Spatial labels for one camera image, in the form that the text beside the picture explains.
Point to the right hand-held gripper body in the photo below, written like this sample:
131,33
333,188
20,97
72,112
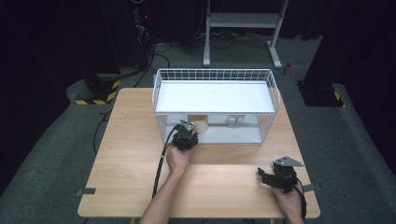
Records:
285,177

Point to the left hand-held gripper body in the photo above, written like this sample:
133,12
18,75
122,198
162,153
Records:
186,138

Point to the cream mug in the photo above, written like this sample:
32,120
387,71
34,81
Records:
200,123

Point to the clear jar with white lid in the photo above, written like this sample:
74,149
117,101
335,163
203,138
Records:
235,121

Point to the person's left hand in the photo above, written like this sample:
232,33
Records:
178,161

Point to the person's right hand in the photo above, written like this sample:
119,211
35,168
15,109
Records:
289,202

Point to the grey tape strip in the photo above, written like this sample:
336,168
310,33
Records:
312,187
85,191

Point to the black yellow striped base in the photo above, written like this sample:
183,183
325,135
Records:
99,90
322,95

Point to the small red object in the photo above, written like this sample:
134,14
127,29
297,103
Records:
288,69

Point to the white metal stand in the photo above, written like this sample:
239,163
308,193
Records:
243,20

